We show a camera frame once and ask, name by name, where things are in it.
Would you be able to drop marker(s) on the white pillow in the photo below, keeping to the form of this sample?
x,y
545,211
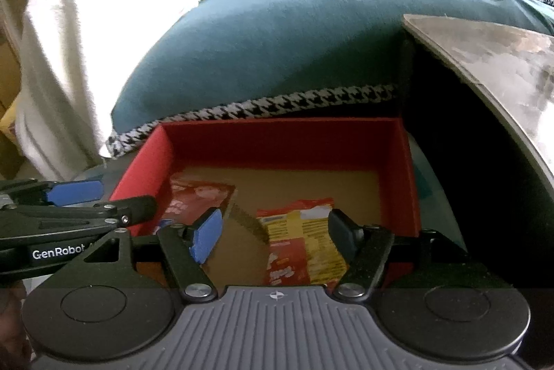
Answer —
x,y
86,50

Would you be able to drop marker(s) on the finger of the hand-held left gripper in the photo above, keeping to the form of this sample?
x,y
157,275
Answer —
x,y
134,209
73,192

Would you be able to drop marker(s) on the teal blanket with houndstooth trim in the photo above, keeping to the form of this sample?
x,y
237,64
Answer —
x,y
281,41

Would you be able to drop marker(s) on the round marble table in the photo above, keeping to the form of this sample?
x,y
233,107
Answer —
x,y
497,50

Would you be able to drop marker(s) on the yellow and red snack packet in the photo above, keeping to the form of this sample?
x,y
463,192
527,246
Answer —
x,y
298,240

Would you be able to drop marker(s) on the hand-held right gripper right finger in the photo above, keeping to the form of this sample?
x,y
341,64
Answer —
x,y
342,240

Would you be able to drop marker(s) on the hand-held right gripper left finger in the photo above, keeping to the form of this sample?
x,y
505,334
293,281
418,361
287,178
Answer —
x,y
205,240

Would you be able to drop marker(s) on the red cardboard box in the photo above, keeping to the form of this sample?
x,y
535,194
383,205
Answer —
x,y
277,136

